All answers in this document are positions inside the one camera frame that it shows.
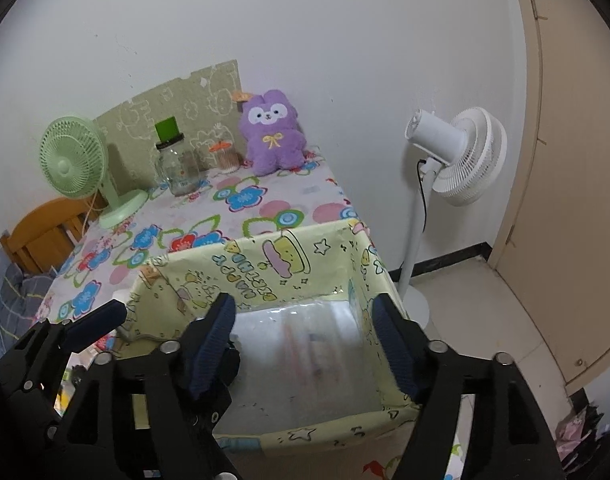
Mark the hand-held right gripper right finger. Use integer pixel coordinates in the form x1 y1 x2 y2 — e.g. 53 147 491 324
372 293 568 480

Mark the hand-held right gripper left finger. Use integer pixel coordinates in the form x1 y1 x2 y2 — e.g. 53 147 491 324
50 292 242 480

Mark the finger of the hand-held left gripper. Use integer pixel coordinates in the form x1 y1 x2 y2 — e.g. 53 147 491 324
195 341 242 437
15 300 128 386

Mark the yellow cartoon storage box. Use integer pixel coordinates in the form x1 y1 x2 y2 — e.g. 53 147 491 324
116 220 423 456

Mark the plaid blanket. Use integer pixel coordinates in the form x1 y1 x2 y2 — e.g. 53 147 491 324
0 262 56 356

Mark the wooden bed headboard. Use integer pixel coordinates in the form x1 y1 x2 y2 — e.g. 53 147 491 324
0 197 103 276

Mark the floral tablecloth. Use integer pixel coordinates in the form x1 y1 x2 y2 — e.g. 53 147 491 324
32 145 468 480

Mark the green desk fan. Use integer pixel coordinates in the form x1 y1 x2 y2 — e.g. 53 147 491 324
39 116 150 231

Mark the glass jar with green lid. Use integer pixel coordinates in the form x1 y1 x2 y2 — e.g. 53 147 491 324
155 116 202 197

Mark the cotton swab container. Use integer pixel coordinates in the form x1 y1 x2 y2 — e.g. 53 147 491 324
208 141 242 175

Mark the pink patterned bag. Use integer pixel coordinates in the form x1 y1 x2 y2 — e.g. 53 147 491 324
555 405 606 466

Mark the white standing fan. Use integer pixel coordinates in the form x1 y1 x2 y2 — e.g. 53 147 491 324
395 106 508 326

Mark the purple plush toy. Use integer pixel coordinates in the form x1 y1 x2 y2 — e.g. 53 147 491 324
237 89 308 177

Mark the beige door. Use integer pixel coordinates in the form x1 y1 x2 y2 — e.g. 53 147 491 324
487 0 610 391

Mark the green patterned board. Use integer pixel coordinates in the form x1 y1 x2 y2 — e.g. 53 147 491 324
94 60 246 196

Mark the white fan cable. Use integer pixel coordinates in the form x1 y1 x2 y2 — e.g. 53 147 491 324
82 192 98 233

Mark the black fan cable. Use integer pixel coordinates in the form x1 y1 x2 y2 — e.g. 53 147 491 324
417 159 432 233

